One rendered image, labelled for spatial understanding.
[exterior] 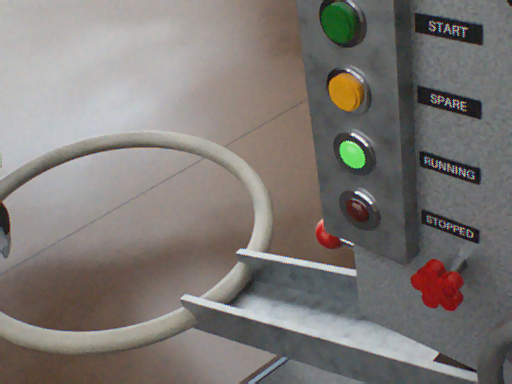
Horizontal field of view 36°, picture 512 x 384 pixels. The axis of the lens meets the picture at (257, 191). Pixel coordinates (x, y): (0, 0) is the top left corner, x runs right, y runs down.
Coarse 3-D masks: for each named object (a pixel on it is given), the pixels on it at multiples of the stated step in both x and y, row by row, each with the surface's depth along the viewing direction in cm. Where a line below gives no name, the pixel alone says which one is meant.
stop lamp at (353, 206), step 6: (348, 204) 60; (354, 204) 59; (360, 204) 59; (348, 210) 60; (354, 210) 59; (360, 210) 59; (366, 210) 59; (354, 216) 60; (360, 216) 59; (366, 216) 59; (360, 222) 60; (366, 222) 60
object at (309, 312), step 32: (256, 256) 108; (256, 288) 109; (288, 288) 106; (320, 288) 101; (352, 288) 97; (224, 320) 99; (256, 320) 94; (288, 320) 100; (320, 320) 97; (352, 320) 95; (288, 352) 93; (320, 352) 88; (352, 352) 84; (384, 352) 80; (416, 352) 86
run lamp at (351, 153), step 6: (342, 144) 57; (348, 144) 56; (354, 144) 56; (342, 150) 57; (348, 150) 56; (354, 150) 56; (360, 150) 56; (342, 156) 57; (348, 156) 57; (354, 156) 56; (360, 156) 56; (348, 162) 57; (354, 162) 57; (360, 162) 56
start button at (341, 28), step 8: (328, 8) 51; (336, 8) 50; (344, 8) 50; (328, 16) 51; (336, 16) 50; (344, 16) 50; (352, 16) 50; (328, 24) 51; (336, 24) 51; (344, 24) 50; (352, 24) 50; (328, 32) 52; (336, 32) 51; (344, 32) 51; (352, 32) 50; (336, 40) 51; (344, 40) 51
